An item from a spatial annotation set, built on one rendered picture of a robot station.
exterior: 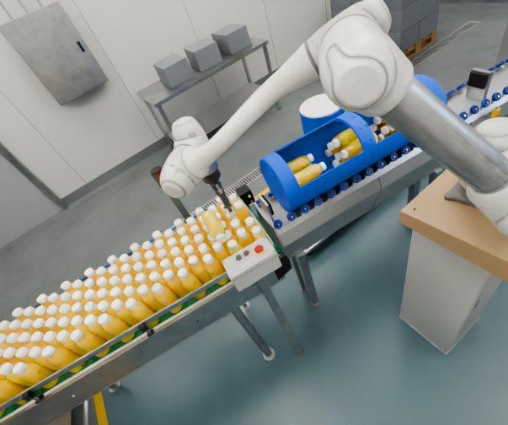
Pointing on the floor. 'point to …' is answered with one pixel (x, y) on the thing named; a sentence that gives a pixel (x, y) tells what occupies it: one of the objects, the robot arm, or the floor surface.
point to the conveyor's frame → (147, 352)
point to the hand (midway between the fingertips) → (227, 207)
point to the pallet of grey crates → (405, 22)
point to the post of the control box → (279, 314)
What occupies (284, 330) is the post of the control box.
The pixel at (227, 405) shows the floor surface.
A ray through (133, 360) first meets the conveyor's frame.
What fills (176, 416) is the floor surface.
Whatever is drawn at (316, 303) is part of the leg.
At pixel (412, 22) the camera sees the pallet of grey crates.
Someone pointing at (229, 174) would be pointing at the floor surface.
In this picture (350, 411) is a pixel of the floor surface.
